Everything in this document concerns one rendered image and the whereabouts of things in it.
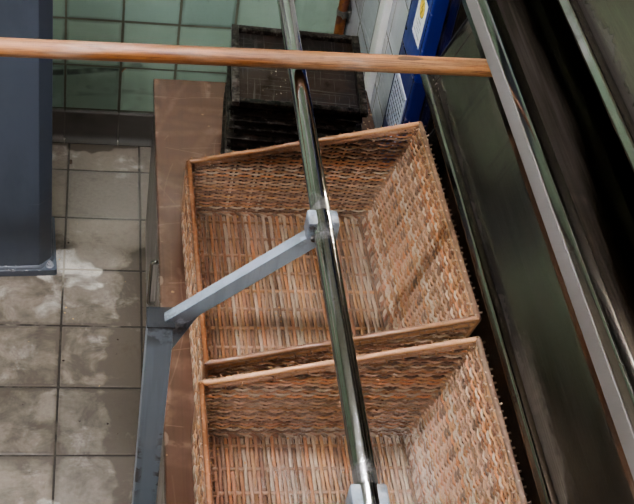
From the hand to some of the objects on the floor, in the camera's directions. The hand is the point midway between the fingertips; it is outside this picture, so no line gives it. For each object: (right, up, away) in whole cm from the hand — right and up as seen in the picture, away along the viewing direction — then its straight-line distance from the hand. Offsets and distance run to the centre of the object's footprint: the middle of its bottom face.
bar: (+17, -123, +69) cm, 142 cm away
